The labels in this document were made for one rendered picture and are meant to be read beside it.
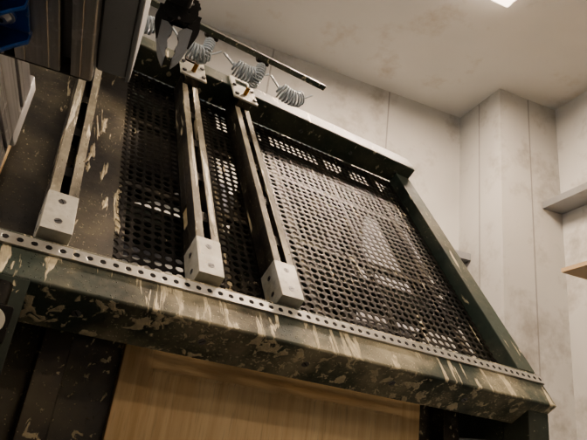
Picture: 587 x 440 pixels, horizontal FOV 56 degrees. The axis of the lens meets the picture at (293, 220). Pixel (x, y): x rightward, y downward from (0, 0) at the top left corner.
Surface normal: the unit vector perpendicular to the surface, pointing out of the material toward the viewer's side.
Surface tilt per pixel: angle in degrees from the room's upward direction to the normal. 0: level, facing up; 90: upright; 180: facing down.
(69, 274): 55
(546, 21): 180
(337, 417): 90
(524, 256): 90
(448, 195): 90
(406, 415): 90
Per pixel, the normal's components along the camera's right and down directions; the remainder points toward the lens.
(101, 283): 0.50, -0.74
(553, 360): 0.37, -0.32
